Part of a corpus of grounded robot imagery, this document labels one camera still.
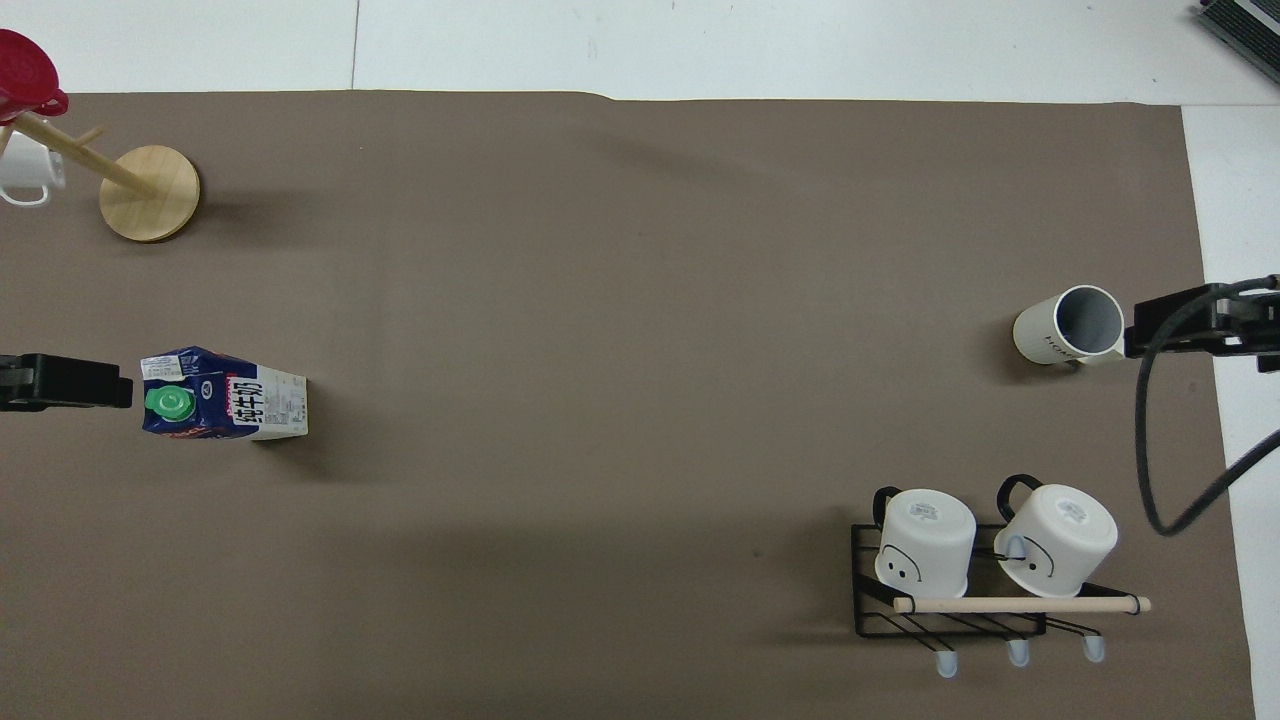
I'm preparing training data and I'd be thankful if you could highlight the blue white milk carton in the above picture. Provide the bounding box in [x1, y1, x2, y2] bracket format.
[140, 346, 309, 442]

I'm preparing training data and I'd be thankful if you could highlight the red cup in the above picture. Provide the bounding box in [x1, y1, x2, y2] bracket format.
[0, 28, 70, 126]

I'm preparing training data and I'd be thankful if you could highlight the white mug with face print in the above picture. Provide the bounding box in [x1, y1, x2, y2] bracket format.
[993, 474, 1119, 600]
[873, 486, 977, 599]

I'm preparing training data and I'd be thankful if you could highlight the cream mug with grey inside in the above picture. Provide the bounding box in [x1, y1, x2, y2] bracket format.
[1013, 285, 1127, 367]

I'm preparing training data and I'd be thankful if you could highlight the wooden mug tree stand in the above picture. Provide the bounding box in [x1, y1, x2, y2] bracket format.
[0, 108, 201, 243]

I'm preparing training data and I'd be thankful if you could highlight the small white mug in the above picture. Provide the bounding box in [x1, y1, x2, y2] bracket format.
[0, 130, 68, 208]

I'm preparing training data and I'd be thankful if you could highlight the dark grey ribbed device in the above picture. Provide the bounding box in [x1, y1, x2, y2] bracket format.
[1197, 0, 1280, 71]

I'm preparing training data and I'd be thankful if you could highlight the black wire rack wooden rod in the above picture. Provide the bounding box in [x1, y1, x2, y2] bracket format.
[851, 522, 1153, 681]

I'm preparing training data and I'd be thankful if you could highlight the black cable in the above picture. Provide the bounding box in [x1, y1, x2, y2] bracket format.
[1134, 275, 1280, 538]

